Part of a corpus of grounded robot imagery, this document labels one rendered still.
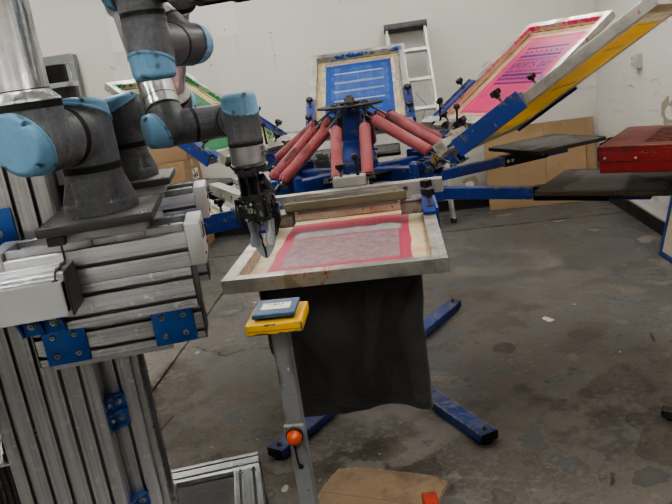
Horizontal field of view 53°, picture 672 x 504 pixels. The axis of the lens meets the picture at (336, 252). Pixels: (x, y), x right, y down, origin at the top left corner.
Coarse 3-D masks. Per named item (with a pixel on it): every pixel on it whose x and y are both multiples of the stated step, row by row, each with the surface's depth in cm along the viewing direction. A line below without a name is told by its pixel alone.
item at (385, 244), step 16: (352, 224) 229; (368, 224) 226; (352, 240) 208; (368, 240) 206; (384, 240) 203; (400, 240) 201; (352, 256) 191; (368, 256) 189; (384, 256) 187; (400, 256) 185
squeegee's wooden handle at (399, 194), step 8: (384, 192) 220; (392, 192) 219; (400, 192) 219; (312, 200) 229; (320, 200) 222; (328, 200) 222; (336, 200) 221; (344, 200) 221; (352, 200) 221; (360, 200) 221; (368, 200) 220; (376, 200) 220; (384, 200) 220; (392, 200) 220; (288, 208) 223; (296, 208) 223; (304, 208) 223; (312, 208) 223; (320, 208) 222
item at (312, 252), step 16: (320, 224) 236; (336, 224) 232; (288, 240) 219; (304, 240) 216; (320, 240) 214; (336, 240) 211; (288, 256) 200; (304, 256) 198; (320, 256) 196; (336, 256) 193
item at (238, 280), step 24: (312, 216) 243; (336, 216) 242; (432, 216) 210; (264, 240) 212; (432, 240) 183; (240, 264) 186; (360, 264) 170; (384, 264) 168; (408, 264) 167; (432, 264) 167; (240, 288) 173; (264, 288) 172
